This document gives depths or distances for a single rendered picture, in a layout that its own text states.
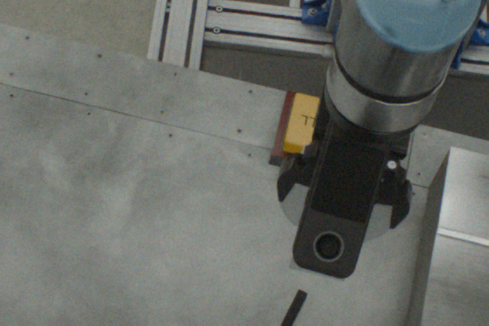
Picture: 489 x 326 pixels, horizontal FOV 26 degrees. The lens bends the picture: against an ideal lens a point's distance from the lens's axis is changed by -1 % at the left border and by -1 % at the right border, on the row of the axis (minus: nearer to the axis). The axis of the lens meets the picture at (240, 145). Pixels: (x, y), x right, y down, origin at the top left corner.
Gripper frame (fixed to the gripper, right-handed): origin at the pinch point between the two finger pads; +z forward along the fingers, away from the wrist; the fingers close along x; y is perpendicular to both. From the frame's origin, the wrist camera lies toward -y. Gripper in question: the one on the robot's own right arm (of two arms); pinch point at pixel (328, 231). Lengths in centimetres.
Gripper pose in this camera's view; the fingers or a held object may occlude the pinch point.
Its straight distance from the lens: 90.0
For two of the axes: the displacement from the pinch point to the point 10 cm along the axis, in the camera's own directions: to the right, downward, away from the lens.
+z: -0.8, 4.6, 8.8
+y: 2.3, -8.5, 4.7
